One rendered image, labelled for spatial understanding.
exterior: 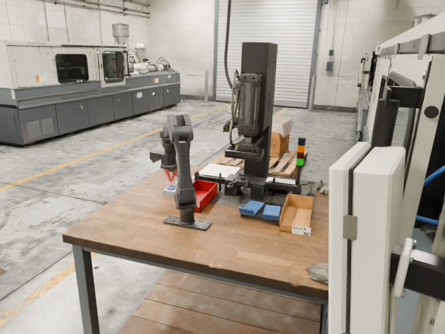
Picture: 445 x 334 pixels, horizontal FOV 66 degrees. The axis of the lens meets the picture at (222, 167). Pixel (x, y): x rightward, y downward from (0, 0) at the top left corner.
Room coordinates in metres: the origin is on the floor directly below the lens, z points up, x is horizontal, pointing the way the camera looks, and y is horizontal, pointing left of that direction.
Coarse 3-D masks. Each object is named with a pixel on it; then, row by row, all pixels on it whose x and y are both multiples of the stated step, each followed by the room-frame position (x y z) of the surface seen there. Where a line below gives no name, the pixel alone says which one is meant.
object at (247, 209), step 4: (248, 204) 1.47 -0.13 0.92; (256, 204) 1.47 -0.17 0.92; (260, 204) 1.47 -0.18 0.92; (240, 208) 1.38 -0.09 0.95; (244, 208) 1.37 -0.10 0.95; (248, 208) 1.42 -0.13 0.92; (252, 208) 1.43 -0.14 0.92; (256, 208) 1.43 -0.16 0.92; (240, 212) 1.39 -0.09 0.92; (244, 212) 1.38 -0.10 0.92; (248, 212) 1.37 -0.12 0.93; (252, 212) 1.36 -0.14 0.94; (256, 212) 1.39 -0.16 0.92
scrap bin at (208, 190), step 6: (198, 180) 1.67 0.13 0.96; (198, 186) 1.67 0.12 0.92; (204, 186) 1.66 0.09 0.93; (210, 186) 1.65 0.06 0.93; (216, 186) 1.62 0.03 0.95; (198, 192) 1.64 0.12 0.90; (204, 192) 1.64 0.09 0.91; (210, 192) 1.53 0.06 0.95; (216, 192) 1.62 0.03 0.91; (198, 198) 1.56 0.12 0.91; (204, 198) 1.45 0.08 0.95; (210, 198) 1.54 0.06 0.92; (198, 204) 1.49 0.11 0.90; (204, 204) 1.46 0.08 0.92; (198, 210) 1.41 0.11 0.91
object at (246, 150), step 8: (248, 136) 1.62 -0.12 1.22; (256, 136) 1.82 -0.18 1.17; (240, 144) 1.59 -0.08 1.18; (248, 144) 1.59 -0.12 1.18; (256, 144) 1.65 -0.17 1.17; (224, 152) 1.63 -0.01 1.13; (232, 152) 1.61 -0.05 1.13; (240, 152) 1.60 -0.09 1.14; (248, 152) 1.59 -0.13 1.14; (256, 152) 1.60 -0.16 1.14; (256, 160) 1.58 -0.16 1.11
